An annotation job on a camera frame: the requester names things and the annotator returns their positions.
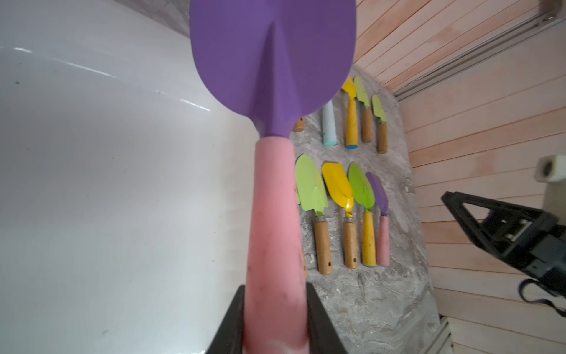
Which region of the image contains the light blue shovel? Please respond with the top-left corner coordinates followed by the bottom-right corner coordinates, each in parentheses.
top-left (322, 100), bottom-right (337, 147)

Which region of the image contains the narrow green trowel wooden handle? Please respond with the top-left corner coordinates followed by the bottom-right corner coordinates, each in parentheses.
top-left (296, 154), bottom-right (333, 275)

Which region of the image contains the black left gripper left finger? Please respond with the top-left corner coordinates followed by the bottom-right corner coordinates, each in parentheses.
top-left (205, 285), bottom-right (245, 354)

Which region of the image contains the purple shovel square blade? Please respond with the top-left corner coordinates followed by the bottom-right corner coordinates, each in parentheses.
top-left (366, 172), bottom-right (391, 268)

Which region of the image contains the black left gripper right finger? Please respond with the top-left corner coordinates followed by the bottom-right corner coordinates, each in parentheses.
top-left (306, 283), bottom-right (347, 354)

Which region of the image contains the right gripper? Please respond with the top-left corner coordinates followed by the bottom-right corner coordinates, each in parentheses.
top-left (442, 192), bottom-right (565, 296)

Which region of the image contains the green spade wooden handle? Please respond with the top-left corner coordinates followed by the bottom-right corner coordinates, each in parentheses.
top-left (371, 94), bottom-right (389, 154)

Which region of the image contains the green shovel yellow blue handle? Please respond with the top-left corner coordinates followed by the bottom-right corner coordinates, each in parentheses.
top-left (348, 162), bottom-right (377, 267)

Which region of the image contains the purple shovel round blade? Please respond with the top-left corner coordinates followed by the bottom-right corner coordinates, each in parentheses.
top-left (190, 1), bottom-right (356, 353)

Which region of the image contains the olive green pointed shovel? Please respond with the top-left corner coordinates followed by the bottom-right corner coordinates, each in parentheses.
top-left (292, 117), bottom-right (306, 133)

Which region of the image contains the light green shovel wooden handle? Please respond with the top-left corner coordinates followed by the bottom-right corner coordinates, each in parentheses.
top-left (353, 76), bottom-right (374, 144)

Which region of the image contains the white plastic storage box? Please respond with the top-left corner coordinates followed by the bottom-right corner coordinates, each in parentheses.
top-left (1, 1), bottom-right (258, 353)

